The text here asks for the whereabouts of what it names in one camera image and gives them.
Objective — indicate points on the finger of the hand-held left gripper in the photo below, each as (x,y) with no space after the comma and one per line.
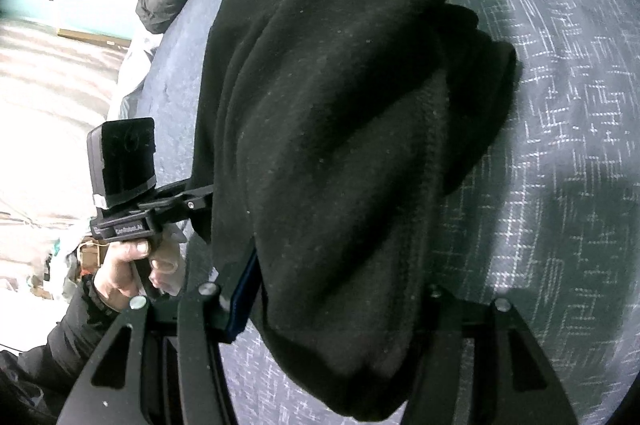
(185,202)

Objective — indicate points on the person's left hand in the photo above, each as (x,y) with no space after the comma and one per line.
(120,275)

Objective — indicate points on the person's left forearm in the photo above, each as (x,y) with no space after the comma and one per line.
(75,335)

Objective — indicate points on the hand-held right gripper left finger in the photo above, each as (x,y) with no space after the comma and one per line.
(240,300)

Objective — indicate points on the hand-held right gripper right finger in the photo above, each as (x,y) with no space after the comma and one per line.
(450,335)

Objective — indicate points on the light grey bed sheet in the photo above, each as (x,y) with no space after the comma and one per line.
(132,75)

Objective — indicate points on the black fleece pants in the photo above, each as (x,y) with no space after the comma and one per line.
(325,130)

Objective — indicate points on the beige curtain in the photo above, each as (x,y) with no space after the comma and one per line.
(50,105)

